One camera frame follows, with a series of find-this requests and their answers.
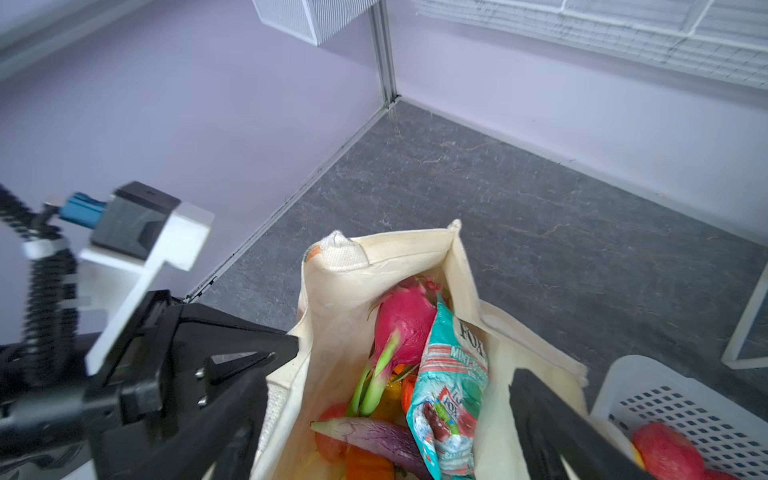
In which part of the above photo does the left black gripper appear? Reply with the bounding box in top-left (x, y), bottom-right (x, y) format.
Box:
top-left (1, 290), bottom-right (299, 479)

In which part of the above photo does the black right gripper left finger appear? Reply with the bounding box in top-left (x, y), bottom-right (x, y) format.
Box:
top-left (129, 370), bottom-right (268, 479)

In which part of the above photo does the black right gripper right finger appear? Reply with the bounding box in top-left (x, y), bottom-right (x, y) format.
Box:
top-left (509, 369), bottom-right (651, 480)

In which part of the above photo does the red tomato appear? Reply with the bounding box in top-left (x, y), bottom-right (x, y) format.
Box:
top-left (314, 403), bottom-right (352, 463)

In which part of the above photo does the teal snack packet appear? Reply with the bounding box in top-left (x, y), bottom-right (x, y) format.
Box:
top-left (406, 299), bottom-right (489, 479)

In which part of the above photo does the orange pumpkin vegetable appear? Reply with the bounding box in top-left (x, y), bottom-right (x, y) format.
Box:
top-left (345, 446), bottom-right (395, 480)

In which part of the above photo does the purple eggplant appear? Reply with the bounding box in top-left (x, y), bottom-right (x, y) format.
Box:
top-left (310, 417), bottom-right (432, 479)

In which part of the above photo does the cream canvas grocery bag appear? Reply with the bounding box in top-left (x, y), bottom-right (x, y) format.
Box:
top-left (252, 222), bottom-right (644, 479)

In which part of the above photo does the pink dragon fruit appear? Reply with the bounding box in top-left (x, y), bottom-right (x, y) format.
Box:
top-left (346, 275), bottom-right (442, 417)

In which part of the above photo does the white plastic fruit basket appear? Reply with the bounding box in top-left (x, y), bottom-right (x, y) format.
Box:
top-left (591, 355), bottom-right (767, 479)

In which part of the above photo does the red apple centre basket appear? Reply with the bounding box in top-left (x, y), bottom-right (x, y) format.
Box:
top-left (632, 423), bottom-right (706, 480)

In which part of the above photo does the white wood two-tier shelf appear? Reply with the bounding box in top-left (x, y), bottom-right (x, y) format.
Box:
top-left (721, 265), bottom-right (768, 370)

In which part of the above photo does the small white mesh basket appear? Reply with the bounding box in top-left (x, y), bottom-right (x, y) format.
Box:
top-left (252, 0), bottom-right (377, 46)

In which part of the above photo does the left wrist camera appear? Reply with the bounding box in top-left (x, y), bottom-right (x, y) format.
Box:
top-left (58, 181), bottom-right (214, 376)

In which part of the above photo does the long white wire basket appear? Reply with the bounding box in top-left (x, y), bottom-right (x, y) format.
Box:
top-left (413, 0), bottom-right (767, 90)

